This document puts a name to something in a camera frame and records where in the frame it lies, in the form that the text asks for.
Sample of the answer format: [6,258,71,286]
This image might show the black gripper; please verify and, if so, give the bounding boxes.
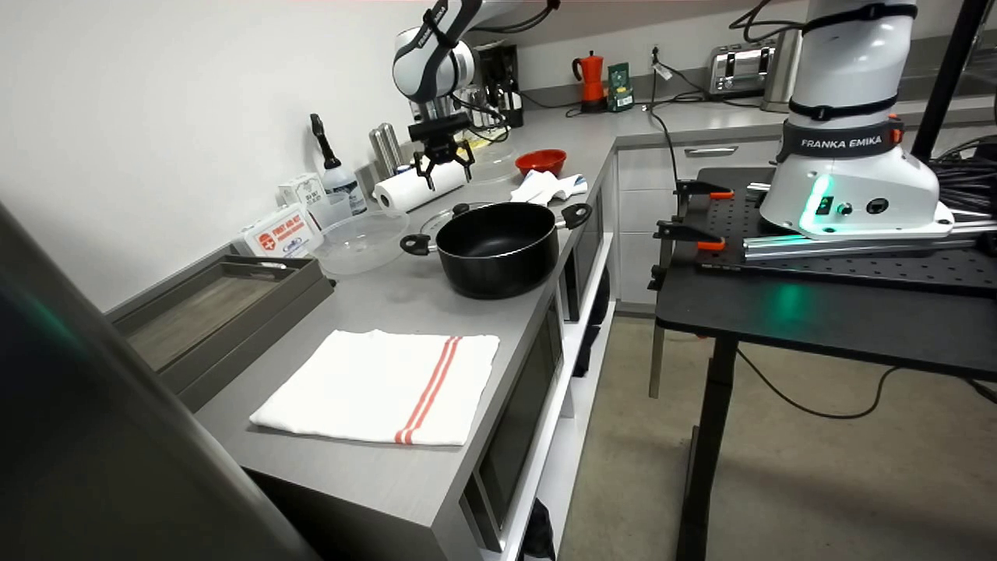
[406,110,480,190]

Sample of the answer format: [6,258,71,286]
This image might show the clear glass bowl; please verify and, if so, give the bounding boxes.
[316,205,415,283]

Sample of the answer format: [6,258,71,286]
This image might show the black cooking pot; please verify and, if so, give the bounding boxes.
[398,200,594,301]

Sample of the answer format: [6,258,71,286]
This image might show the red moka pot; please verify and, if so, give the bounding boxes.
[571,48,610,111]

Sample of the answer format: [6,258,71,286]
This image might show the white paper towel roll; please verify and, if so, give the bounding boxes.
[372,154,471,218]

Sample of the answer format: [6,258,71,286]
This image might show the steel shaker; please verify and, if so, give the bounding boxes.
[369,122,396,181]
[380,118,409,175]

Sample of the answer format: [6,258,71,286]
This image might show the crumpled white cloth blue stripes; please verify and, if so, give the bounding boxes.
[509,169,591,209]

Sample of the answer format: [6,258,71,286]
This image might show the black coffee machine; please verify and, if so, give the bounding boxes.
[471,41,526,133]

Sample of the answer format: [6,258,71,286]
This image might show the clear spray bottle black trigger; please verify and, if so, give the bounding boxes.
[305,110,372,228]

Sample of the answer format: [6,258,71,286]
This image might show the white printed card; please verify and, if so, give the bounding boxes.
[277,173,338,228]

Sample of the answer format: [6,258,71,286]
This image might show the red and white box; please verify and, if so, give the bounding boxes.
[242,203,324,263]

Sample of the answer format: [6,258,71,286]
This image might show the green box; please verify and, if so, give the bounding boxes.
[605,59,640,111]

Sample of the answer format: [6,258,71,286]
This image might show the white towel with red stripes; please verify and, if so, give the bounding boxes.
[246,327,505,448]

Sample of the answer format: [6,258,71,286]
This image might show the built-in black microwave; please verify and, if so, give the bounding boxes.
[460,292,571,543]

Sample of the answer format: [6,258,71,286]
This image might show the grey sink tray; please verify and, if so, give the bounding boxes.
[107,254,338,412]

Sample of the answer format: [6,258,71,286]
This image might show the grey counter cabinet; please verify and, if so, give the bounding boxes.
[107,98,626,561]

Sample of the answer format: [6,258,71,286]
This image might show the steel toaster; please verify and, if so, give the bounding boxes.
[708,41,778,100]

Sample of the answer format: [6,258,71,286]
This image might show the black robot table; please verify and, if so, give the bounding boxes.
[652,165,997,561]

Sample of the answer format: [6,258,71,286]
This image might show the large black panel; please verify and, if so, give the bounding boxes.
[0,200,320,561]

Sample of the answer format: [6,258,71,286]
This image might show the black pole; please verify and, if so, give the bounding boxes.
[909,0,993,165]

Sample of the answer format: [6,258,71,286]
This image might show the black clamp with orange handle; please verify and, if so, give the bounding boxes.
[652,218,728,258]
[674,178,737,205]

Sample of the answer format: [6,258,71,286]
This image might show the aluminium rail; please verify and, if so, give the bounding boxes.
[741,218,997,266]

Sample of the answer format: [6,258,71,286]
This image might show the black floor cable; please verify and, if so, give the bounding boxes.
[731,345,906,423]

